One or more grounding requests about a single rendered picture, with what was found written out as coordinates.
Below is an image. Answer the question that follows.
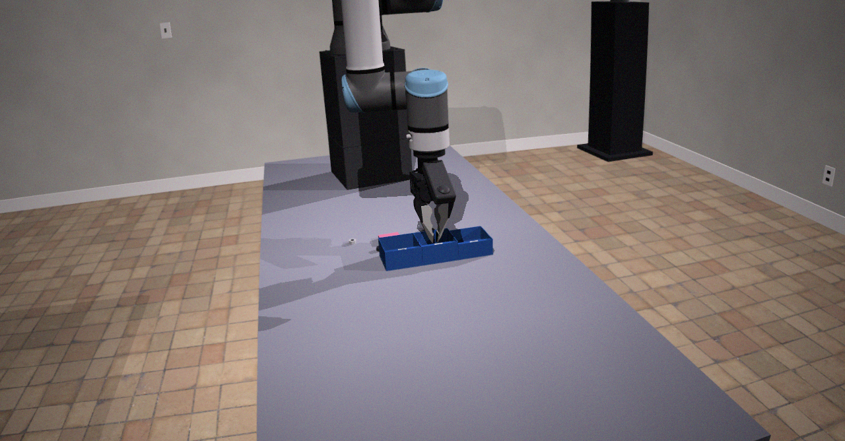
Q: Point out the blue rack of labelled bins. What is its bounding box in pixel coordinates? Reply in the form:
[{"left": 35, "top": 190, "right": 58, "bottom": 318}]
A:
[{"left": 378, "top": 226, "right": 493, "bottom": 271}]

